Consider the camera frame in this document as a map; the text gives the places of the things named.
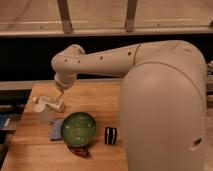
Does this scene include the grey corrugated hose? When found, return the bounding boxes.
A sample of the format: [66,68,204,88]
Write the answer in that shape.
[206,60,213,76]

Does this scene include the right metal post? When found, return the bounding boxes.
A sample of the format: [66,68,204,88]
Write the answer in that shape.
[125,0,137,32]

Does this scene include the red snack wrapper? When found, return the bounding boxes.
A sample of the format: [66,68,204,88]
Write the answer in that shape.
[68,146,90,158]

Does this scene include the left metal post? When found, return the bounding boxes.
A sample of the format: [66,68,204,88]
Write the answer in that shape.
[57,0,73,34]

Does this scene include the blue sponge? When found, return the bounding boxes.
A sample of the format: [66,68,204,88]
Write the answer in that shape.
[49,119,63,141]

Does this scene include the metal post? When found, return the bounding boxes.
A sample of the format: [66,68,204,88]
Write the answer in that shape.
[57,0,73,34]
[125,0,137,32]

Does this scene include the green bowl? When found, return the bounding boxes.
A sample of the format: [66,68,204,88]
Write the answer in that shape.
[60,112,96,147]

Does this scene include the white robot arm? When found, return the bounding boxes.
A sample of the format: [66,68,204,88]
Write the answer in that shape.
[51,40,207,171]

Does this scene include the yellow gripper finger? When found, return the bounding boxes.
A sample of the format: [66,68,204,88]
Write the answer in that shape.
[55,92,64,101]

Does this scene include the white ceramic cup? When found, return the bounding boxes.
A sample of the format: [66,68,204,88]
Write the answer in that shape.
[34,103,54,124]

